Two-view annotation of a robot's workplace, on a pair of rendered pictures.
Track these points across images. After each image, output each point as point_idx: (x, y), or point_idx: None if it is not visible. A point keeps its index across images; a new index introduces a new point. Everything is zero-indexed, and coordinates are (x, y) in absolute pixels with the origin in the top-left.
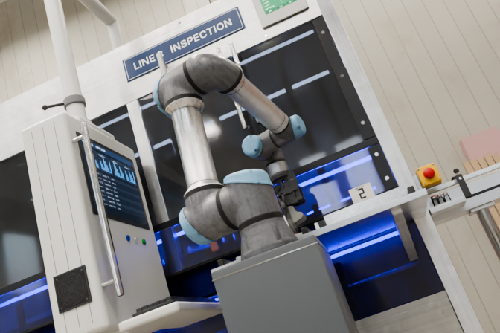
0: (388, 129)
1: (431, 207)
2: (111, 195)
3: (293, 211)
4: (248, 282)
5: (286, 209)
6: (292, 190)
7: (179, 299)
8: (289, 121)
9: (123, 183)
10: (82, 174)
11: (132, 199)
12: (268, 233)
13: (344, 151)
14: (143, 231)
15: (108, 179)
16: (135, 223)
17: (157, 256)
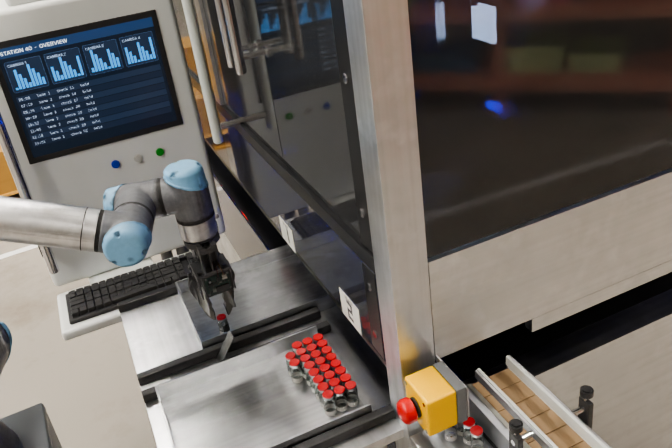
0: (388, 272)
1: (413, 440)
2: (79, 115)
3: (204, 299)
4: None
5: (193, 292)
6: (195, 278)
7: (87, 316)
8: (98, 245)
9: (117, 76)
10: (4, 114)
11: (137, 94)
12: None
13: (339, 229)
14: (163, 134)
15: (71, 91)
16: (141, 131)
17: (196, 157)
